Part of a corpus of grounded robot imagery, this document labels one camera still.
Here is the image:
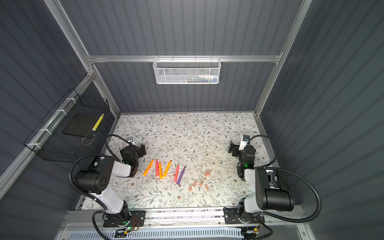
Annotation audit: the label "pink marker pen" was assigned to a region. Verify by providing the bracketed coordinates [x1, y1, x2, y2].
[156, 159, 160, 179]
[174, 164, 180, 184]

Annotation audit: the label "purple marker pen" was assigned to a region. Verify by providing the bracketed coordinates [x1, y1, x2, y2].
[177, 166, 187, 186]

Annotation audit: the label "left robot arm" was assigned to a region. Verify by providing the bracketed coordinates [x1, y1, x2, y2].
[69, 144, 146, 227]

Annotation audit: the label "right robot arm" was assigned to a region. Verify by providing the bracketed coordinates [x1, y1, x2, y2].
[224, 140, 295, 224]

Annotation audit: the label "orange marker pen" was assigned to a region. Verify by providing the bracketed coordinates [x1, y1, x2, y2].
[163, 160, 172, 179]
[143, 159, 154, 177]
[158, 162, 163, 180]

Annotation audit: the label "yellow marker in basket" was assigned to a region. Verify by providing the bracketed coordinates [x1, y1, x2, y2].
[92, 114, 104, 132]

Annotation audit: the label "black pad in basket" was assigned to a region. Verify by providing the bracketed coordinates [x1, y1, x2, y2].
[62, 114, 98, 139]

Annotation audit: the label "items in white basket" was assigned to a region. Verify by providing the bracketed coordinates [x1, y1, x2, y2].
[178, 75, 220, 84]

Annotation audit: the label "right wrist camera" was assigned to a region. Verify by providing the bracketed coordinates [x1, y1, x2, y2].
[239, 135, 251, 151]

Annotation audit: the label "black wire basket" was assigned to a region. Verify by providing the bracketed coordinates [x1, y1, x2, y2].
[24, 93, 115, 163]

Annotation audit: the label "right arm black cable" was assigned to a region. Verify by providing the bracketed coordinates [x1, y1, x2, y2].
[248, 134, 322, 223]

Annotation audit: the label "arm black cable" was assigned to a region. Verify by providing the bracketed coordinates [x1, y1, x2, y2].
[248, 134, 322, 223]
[68, 134, 133, 200]

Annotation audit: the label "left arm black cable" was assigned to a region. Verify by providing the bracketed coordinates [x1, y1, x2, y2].
[68, 134, 133, 200]

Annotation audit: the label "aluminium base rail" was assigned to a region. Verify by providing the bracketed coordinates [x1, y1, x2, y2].
[64, 206, 307, 232]

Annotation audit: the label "white wire mesh basket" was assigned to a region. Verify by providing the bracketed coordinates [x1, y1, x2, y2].
[153, 59, 222, 85]

